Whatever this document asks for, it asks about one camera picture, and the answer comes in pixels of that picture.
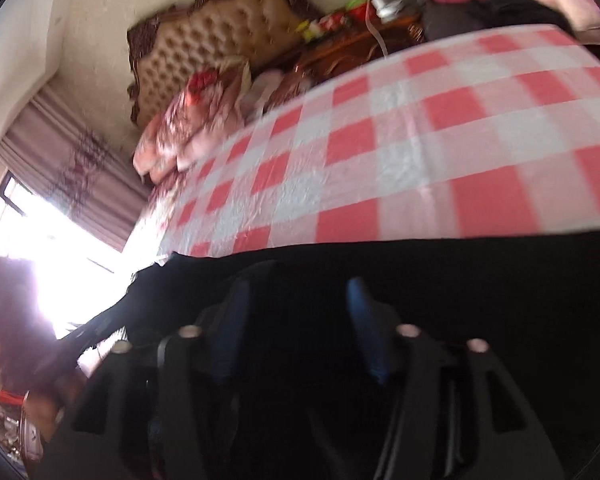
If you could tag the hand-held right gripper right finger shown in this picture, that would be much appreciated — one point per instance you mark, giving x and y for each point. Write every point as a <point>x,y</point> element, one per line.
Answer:
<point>365,330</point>

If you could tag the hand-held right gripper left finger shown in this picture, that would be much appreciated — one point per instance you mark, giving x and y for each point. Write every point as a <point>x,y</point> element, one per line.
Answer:
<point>230,330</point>

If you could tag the pink floral bedsheet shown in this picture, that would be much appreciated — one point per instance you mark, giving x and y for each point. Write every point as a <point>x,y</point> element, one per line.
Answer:
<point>152,205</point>

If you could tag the pink white checked tablecloth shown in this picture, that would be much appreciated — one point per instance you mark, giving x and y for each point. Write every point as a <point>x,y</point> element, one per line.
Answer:
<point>380,160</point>

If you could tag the folded pink floral quilt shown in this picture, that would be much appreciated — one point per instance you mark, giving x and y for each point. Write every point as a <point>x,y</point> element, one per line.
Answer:
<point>180,135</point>

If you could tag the bright window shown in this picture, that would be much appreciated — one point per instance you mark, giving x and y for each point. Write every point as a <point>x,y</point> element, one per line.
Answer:
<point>40,260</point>

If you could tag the pink patterned curtain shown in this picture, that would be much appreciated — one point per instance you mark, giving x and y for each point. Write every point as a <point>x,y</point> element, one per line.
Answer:
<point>80,160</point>

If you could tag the pink checked pillow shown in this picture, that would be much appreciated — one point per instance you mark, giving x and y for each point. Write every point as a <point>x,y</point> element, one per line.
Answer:
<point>265,92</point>

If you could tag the carved wooden nightstand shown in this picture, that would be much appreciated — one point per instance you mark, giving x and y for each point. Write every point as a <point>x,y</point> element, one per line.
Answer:
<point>340,55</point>

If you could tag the tufted carved wooden headboard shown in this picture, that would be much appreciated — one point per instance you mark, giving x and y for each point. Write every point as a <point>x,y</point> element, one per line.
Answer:
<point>205,45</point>

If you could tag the yellow lid jar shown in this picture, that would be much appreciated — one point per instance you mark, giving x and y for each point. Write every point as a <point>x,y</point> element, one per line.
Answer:
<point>307,30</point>

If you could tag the small red tin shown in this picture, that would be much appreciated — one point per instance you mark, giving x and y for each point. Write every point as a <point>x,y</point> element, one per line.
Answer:
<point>332,22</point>

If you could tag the red bowl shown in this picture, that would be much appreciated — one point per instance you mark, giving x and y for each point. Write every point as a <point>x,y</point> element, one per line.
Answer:
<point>360,12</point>

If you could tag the black leather armchair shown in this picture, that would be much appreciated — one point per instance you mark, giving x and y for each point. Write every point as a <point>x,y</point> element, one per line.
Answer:
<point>445,20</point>

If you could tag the white round device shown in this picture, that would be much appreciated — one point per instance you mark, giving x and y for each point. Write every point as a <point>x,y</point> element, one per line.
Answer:
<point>386,6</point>

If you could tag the black clothes pile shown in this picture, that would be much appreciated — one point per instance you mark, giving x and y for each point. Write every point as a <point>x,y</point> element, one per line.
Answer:
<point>510,7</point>

